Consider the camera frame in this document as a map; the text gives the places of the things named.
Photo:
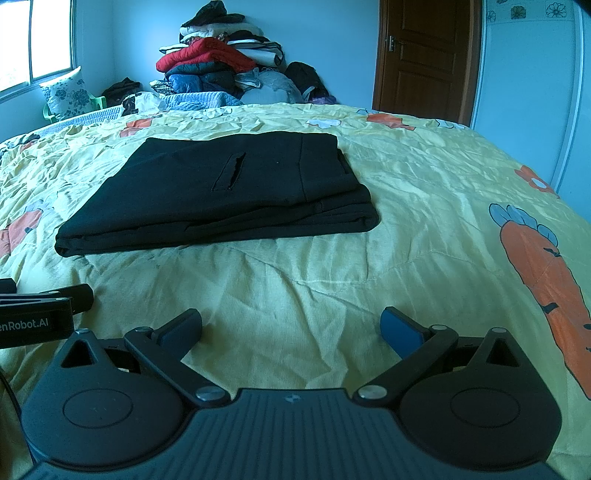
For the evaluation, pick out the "dark clothes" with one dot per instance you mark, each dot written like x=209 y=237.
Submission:
x=121 y=88

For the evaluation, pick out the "yellow carrot-printed blanket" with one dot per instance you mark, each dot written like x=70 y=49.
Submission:
x=415 y=207

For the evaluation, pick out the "white printed cloth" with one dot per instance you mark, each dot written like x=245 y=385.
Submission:
x=145 y=102

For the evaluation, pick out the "black pants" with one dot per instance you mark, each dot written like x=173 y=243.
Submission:
x=184 y=207

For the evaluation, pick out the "red down jacket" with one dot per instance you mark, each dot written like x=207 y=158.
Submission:
x=203 y=53

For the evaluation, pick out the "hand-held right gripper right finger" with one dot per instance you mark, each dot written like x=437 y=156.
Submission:
x=399 y=330

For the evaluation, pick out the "navy blue down jacket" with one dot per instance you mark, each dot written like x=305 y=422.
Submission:
x=198 y=78

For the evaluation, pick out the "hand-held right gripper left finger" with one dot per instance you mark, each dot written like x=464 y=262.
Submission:
x=182 y=337

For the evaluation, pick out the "brown wooden door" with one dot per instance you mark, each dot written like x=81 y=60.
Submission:
x=425 y=69

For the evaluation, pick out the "grey cloth bundle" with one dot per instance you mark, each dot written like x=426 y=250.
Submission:
x=272 y=87

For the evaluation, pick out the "green plastic chair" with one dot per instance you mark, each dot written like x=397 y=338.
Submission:
x=99 y=102

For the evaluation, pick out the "light blue quilted blanket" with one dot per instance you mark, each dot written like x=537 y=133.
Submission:
x=203 y=99

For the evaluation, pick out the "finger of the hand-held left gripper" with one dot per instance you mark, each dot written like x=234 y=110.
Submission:
x=81 y=297
x=7 y=286

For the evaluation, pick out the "stack of white clothes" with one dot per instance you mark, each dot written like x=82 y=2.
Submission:
x=217 y=33

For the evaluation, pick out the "window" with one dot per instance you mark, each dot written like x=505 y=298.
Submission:
x=27 y=41

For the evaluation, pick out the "black backpack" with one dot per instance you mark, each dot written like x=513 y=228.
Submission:
x=304 y=78

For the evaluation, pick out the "black jacket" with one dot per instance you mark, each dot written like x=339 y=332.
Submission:
x=212 y=11

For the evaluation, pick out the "floral pillow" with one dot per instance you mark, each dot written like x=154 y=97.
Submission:
x=69 y=94

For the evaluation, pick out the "light blue bed sheet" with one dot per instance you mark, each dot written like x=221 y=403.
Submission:
x=69 y=122

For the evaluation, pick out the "white sliding wardrobe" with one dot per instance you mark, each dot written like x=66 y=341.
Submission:
x=526 y=92

